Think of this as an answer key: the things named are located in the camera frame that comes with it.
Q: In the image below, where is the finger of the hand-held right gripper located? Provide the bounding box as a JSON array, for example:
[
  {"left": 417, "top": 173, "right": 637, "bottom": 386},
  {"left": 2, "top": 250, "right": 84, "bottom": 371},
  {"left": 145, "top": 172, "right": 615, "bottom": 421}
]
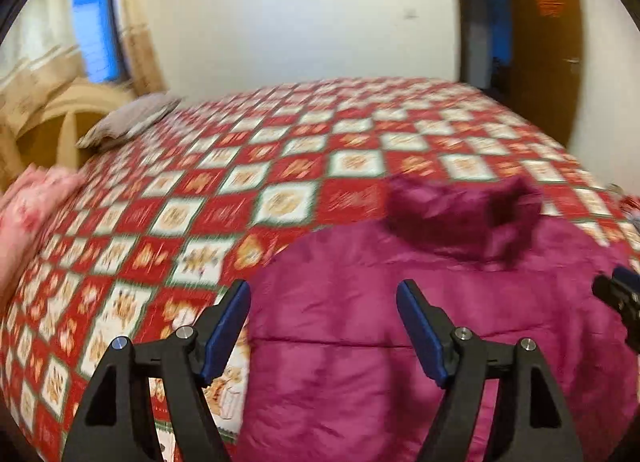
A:
[{"left": 592, "top": 266, "right": 640, "bottom": 343}]

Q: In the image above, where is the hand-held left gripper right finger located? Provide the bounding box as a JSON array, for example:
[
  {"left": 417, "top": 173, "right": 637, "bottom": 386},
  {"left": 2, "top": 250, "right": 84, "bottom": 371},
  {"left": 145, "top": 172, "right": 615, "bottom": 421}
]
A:
[{"left": 396, "top": 280, "right": 586, "bottom": 462}]

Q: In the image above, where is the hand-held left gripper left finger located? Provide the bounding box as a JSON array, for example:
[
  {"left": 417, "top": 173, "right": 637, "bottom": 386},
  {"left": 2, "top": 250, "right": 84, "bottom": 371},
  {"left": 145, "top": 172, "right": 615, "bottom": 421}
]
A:
[{"left": 61, "top": 280, "right": 252, "bottom": 462}]

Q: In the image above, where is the magenta padded jacket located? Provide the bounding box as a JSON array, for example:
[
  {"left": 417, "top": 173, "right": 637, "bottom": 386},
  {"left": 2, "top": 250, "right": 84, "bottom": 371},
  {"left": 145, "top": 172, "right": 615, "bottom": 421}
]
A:
[{"left": 235, "top": 176, "right": 640, "bottom": 462}]

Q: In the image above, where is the red checked printed bedspread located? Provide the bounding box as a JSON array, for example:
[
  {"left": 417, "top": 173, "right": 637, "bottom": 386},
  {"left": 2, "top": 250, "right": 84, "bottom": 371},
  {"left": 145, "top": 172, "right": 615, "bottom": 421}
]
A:
[{"left": 0, "top": 78, "right": 640, "bottom": 462}]

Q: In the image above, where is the grey pillow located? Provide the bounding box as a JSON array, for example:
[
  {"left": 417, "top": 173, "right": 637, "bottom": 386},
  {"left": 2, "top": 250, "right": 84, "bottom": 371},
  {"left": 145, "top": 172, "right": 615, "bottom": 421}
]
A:
[{"left": 76, "top": 93, "right": 182, "bottom": 151}]

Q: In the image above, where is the pink floral quilt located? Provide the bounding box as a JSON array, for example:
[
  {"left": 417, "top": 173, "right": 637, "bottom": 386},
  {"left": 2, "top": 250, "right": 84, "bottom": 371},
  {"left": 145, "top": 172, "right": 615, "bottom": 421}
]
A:
[{"left": 0, "top": 165, "right": 86, "bottom": 293}]

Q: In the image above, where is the brown wooden door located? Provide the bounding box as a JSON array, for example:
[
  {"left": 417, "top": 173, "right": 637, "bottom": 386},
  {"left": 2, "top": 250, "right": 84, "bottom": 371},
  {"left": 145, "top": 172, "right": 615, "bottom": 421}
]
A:
[{"left": 505, "top": 0, "right": 586, "bottom": 147}]

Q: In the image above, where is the beige wooden headboard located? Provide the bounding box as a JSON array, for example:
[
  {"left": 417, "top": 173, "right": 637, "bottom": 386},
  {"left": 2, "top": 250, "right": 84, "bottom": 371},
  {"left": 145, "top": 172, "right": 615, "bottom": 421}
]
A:
[{"left": 0, "top": 80, "right": 135, "bottom": 193}]

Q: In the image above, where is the red paper door decoration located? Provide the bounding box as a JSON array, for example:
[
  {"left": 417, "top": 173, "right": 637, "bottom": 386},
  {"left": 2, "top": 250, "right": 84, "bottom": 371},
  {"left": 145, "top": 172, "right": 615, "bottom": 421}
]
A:
[{"left": 532, "top": 0, "right": 566, "bottom": 18}]

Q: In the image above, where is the beige patterned curtain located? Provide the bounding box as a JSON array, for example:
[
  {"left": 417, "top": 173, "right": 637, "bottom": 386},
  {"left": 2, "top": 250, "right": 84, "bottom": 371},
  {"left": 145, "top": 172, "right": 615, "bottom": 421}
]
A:
[
  {"left": 114, "top": 0, "right": 168, "bottom": 95},
  {"left": 0, "top": 0, "right": 87, "bottom": 117}
]

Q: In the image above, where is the window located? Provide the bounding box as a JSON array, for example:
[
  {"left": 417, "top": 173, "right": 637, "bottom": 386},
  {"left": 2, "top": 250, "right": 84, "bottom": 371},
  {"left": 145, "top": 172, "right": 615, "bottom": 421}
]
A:
[{"left": 69, "top": 0, "right": 127, "bottom": 85}]

